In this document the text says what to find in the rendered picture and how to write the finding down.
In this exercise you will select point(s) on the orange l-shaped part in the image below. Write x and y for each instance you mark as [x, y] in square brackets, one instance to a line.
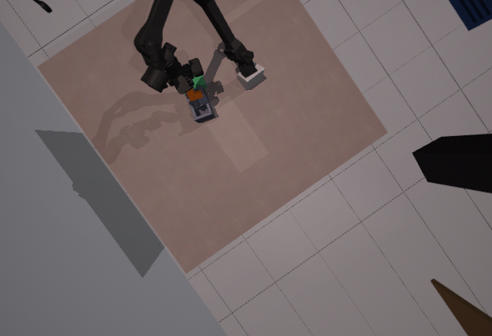
[194, 95]

